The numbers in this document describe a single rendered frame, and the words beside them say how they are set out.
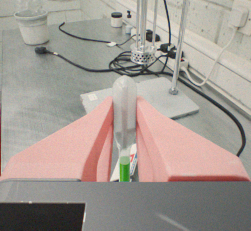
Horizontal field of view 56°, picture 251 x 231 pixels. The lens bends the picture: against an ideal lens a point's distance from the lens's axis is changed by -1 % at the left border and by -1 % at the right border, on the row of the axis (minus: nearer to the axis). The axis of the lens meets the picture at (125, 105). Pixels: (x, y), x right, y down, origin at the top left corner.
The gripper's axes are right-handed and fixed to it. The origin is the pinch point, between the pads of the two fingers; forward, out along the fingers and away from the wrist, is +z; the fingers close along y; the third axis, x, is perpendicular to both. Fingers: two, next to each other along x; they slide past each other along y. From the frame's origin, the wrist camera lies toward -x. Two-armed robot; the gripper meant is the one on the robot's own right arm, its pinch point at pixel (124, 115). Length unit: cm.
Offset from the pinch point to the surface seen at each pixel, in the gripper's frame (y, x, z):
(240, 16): -31, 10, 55
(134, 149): -2.1, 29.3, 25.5
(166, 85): -14, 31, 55
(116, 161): 1.7, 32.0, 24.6
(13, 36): 54, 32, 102
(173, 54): -17, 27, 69
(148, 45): -6, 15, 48
